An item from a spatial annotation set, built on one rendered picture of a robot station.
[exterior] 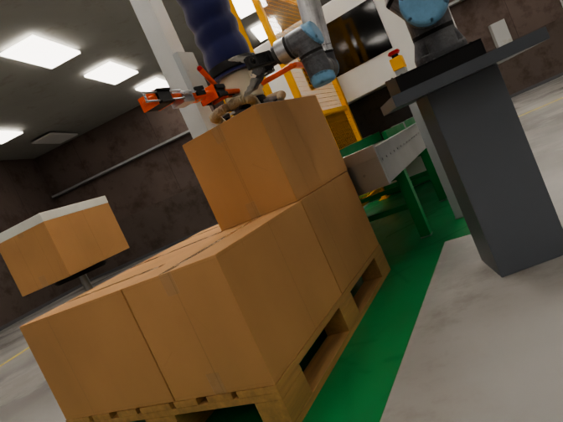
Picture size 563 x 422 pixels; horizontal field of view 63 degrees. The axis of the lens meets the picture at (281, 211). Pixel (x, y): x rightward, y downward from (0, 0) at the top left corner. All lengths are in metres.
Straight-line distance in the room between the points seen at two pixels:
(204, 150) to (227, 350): 0.88
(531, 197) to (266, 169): 0.95
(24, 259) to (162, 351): 1.75
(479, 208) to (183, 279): 1.06
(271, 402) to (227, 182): 0.90
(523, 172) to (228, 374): 1.20
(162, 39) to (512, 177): 2.68
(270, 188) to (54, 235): 1.56
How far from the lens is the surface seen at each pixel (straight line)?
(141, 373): 1.65
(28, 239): 3.08
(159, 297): 1.44
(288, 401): 1.40
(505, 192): 1.80
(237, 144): 1.84
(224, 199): 1.93
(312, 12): 1.86
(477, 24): 13.27
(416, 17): 1.63
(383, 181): 2.32
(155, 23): 3.75
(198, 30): 2.19
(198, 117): 3.55
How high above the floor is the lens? 0.67
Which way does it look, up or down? 4 degrees down
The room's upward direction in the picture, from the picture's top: 24 degrees counter-clockwise
